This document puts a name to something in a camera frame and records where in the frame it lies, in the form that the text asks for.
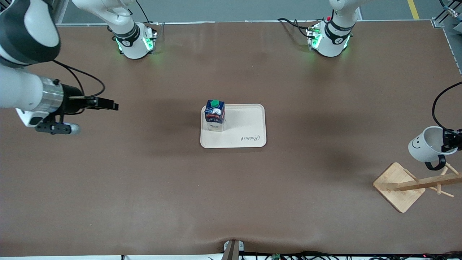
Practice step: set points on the wooden cup rack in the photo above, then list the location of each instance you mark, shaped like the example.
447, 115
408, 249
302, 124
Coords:
397, 187

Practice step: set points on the grey aluminium frame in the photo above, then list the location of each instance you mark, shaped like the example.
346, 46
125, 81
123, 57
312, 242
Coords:
59, 11

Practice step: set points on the white smiley mug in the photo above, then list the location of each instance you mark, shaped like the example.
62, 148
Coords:
420, 148

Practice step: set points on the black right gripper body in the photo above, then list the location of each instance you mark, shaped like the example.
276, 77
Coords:
71, 99

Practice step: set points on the aluminium table edge rail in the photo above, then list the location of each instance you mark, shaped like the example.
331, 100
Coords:
451, 47

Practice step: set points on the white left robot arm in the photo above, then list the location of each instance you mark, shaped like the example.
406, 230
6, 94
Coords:
334, 43

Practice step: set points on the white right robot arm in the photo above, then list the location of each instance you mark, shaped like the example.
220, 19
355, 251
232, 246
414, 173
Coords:
21, 90

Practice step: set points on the blue white milk carton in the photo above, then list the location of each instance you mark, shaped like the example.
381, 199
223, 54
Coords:
214, 115

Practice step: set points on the cream plastic tray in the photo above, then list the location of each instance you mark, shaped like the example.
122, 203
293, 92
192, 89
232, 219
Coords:
242, 122

